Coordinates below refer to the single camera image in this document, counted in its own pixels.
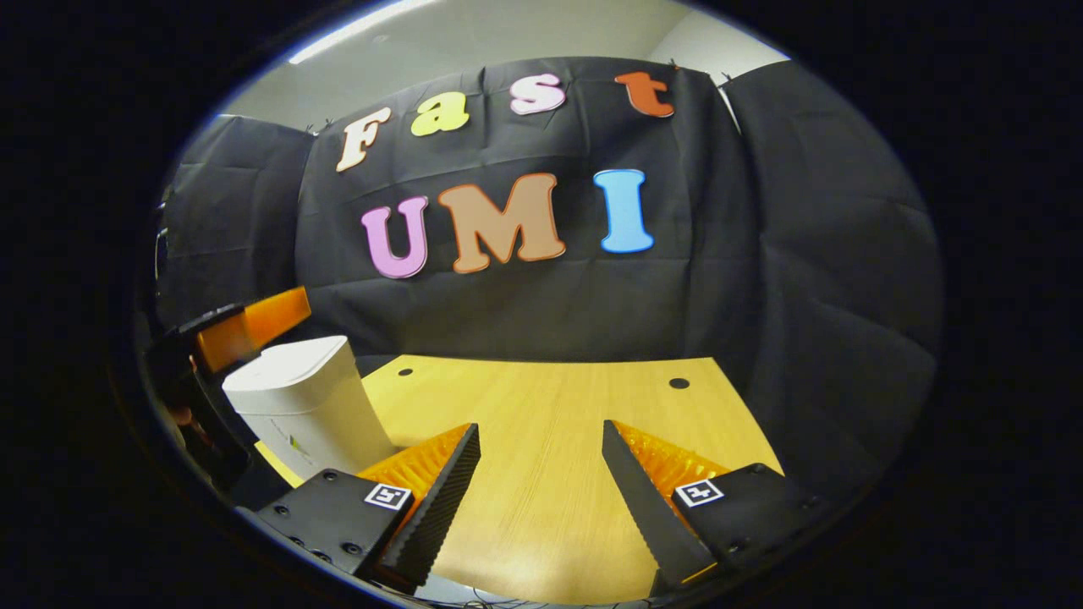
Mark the white desktop garbage bin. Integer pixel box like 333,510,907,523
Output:
222,335,397,483

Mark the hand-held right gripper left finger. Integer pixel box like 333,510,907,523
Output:
254,421,481,595

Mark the black backdrop cloth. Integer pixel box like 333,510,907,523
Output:
152,55,944,508

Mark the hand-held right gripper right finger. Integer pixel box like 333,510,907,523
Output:
602,419,826,597

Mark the wooden desktop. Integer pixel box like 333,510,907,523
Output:
254,355,783,606

